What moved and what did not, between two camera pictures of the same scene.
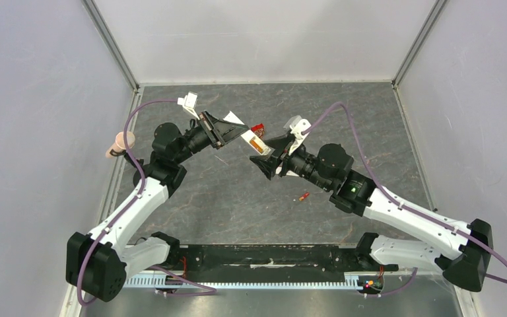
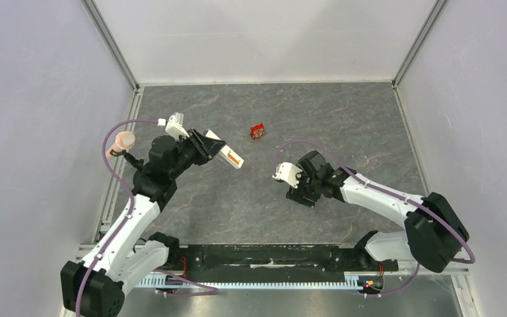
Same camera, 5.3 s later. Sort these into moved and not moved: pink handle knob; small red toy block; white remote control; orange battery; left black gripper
Moved: orange battery; white remote control; left black gripper
Not moved: pink handle knob; small red toy block
